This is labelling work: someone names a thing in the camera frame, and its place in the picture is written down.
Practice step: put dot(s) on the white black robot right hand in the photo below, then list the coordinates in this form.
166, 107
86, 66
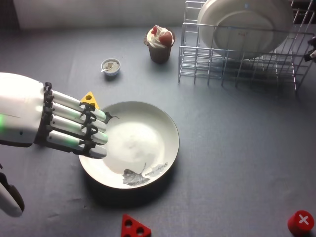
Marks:
311, 55

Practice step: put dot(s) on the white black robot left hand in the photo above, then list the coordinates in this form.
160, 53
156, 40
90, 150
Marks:
19, 111

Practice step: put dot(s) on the white plate with ink smudge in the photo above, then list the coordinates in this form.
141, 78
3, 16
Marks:
234, 19

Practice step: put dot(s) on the white plate with leaf print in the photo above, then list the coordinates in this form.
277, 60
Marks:
138, 143

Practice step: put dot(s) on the yellow triangle block three holes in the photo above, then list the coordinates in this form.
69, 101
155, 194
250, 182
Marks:
90, 94

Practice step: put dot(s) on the small toy bowl with spoon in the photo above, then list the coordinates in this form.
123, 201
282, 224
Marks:
110, 66

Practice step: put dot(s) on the grey table cloth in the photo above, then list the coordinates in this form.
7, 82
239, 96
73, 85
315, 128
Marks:
234, 148

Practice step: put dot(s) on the toy cupcake with strawberries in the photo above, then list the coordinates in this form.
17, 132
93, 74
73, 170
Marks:
159, 54

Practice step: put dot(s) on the red triangle block three holes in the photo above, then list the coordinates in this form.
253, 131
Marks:
124, 232

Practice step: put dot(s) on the red cylinder block white cross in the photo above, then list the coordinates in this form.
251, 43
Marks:
294, 225

